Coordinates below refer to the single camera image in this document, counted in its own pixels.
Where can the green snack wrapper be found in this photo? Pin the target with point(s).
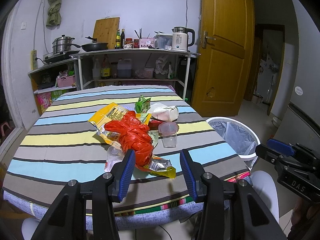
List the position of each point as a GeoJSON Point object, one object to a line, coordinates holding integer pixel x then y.
{"type": "Point", "coordinates": [142, 105]}

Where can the white paper bag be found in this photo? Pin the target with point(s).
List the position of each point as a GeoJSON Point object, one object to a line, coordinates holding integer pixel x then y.
{"type": "Point", "coordinates": [162, 112]}

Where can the metal kitchen shelf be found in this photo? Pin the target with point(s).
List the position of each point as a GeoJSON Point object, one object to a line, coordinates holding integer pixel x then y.
{"type": "Point", "coordinates": [116, 67]}

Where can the red plastic bag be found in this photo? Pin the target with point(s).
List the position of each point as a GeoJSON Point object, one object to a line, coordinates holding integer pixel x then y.
{"type": "Point", "coordinates": [133, 136]}

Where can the steel steamer pot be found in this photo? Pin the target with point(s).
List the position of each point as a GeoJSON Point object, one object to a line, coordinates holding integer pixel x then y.
{"type": "Point", "coordinates": [63, 43]}

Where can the green hanging cloth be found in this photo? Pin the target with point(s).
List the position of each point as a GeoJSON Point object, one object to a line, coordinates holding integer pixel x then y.
{"type": "Point", "coordinates": [54, 16]}

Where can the induction cooker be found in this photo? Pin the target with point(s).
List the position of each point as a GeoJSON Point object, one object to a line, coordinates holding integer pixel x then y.
{"type": "Point", "coordinates": [53, 58]}

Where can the black frying pan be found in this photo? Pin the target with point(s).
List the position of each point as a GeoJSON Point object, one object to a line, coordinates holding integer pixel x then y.
{"type": "Point", "coordinates": [94, 45]}

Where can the clear plastic cup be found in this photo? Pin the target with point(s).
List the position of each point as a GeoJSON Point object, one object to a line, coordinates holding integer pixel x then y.
{"type": "Point", "coordinates": [168, 131]}

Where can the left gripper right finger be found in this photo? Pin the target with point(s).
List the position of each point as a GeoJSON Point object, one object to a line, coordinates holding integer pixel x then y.
{"type": "Point", "coordinates": [250, 217]}

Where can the striped tablecloth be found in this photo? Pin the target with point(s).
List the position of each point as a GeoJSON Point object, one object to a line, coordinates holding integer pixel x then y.
{"type": "Point", "coordinates": [69, 141]}

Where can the wooden cutting board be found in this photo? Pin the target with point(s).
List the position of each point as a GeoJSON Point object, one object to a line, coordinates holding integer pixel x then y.
{"type": "Point", "coordinates": [105, 30]}

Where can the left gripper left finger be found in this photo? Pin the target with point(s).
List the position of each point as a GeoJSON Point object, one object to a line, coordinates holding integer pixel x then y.
{"type": "Point", "coordinates": [66, 217]}

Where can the pink utensil holder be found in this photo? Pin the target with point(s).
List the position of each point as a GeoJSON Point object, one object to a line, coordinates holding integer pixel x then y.
{"type": "Point", "coordinates": [145, 43]}

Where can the small yellow wrapper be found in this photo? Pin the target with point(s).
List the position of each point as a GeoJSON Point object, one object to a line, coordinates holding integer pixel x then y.
{"type": "Point", "coordinates": [159, 167]}

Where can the pink basket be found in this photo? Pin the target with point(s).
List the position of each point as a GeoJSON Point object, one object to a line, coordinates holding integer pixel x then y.
{"type": "Point", "coordinates": [65, 81]}

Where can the white trash bin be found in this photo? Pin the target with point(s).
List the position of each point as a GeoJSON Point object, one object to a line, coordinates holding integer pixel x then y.
{"type": "Point", "coordinates": [240, 137]}

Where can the yellow snack bag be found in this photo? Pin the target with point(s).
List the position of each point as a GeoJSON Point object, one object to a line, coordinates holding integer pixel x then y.
{"type": "Point", "coordinates": [107, 114]}

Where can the white electric kettle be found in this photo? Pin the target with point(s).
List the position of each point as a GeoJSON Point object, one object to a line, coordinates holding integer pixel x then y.
{"type": "Point", "coordinates": [182, 38]}

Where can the dark sauce bottle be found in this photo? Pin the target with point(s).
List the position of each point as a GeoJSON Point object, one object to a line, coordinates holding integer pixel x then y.
{"type": "Point", "coordinates": [122, 38]}

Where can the wooden door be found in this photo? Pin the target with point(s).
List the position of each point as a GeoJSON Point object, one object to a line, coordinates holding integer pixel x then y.
{"type": "Point", "coordinates": [226, 47]}

